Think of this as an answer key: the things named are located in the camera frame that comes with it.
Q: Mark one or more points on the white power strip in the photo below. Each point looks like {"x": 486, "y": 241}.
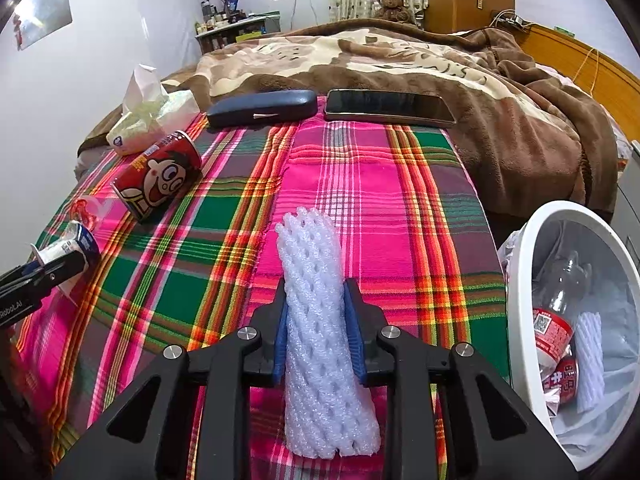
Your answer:
{"x": 515, "y": 21}

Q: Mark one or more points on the white side table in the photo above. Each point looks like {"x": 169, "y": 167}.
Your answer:
{"x": 235, "y": 30}

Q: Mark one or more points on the wooden bed headboard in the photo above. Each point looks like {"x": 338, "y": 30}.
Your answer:
{"x": 615, "y": 75}

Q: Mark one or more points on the black smartphone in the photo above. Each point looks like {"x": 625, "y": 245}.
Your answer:
{"x": 390, "y": 107}

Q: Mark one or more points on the red clear plastic wrapper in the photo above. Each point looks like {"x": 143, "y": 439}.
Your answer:
{"x": 85, "y": 207}

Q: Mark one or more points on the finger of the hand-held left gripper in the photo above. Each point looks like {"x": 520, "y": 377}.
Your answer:
{"x": 20, "y": 271}
{"x": 55, "y": 272}

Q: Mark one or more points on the clear bottle with red label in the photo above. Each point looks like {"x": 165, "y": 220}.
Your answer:
{"x": 550, "y": 325}

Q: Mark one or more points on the pink green plaid cloth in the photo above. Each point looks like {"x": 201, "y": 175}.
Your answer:
{"x": 350, "y": 185}

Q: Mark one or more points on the group of small jars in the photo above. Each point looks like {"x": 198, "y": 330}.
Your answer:
{"x": 220, "y": 17}

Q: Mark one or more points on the dark blue glasses case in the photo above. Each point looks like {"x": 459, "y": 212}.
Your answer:
{"x": 260, "y": 107}

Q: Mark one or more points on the white plastic trash bin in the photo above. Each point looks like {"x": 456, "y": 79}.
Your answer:
{"x": 525, "y": 285}

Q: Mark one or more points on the white foam fruit net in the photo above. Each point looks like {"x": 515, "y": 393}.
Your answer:
{"x": 315, "y": 335}
{"x": 590, "y": 355}

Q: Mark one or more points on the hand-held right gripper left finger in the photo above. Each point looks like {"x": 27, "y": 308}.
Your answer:
{"x": 281, "y": 345}

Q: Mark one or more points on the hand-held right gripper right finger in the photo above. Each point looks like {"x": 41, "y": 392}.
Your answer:
{"x": 354, "y": 335}

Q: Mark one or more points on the red cartoon drink can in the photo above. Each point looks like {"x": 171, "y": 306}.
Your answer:
{"x": 565, "y": 380}
{"x": 160, "y": 175}

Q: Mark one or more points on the soft tissue pack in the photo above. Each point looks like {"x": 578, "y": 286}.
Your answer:
{"x": 150, "y": 115}

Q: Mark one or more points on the brown teddy bear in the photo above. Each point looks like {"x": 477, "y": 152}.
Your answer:
{"x": 395, "y": 5}

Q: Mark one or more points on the clear plastic bin liner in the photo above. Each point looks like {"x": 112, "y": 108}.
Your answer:
{"x": 615, "y": 410}

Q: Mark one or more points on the wall poster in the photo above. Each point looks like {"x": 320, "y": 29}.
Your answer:
{"x": 42, "y": 12}

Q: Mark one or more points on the brown fleece blanket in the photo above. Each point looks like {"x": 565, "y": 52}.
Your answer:
{"x": 400, "y": 60}

